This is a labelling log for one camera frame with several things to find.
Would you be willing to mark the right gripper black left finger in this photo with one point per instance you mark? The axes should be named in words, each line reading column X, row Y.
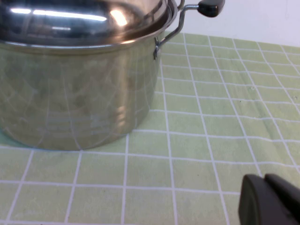
column 255, row 204

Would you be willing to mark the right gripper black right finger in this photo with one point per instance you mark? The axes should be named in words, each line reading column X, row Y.
column 288, row 194

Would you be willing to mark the stainless steel pot lid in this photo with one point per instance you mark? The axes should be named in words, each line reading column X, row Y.
column 82, row 21

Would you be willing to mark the green checkered tablecloth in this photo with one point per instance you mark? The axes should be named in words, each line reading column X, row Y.
column 187, row 140

